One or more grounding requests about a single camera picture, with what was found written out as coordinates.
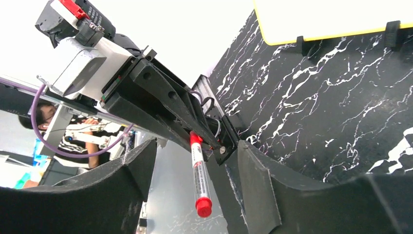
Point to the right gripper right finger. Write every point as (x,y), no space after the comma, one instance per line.
(278,200)

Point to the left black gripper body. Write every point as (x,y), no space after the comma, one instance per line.
(121,83)

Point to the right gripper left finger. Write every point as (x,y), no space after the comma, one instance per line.
(104,200)

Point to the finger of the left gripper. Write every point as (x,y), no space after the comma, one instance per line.
(177,109)
(126,110)

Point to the red whiteboard marker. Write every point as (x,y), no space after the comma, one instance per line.
(203,203)

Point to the yellow framed whiteboard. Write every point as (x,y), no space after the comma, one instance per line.
(283,21)

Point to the person in striped shirt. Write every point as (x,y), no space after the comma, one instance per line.
(82,136)

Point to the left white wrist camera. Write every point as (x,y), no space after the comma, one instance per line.
(72,68)

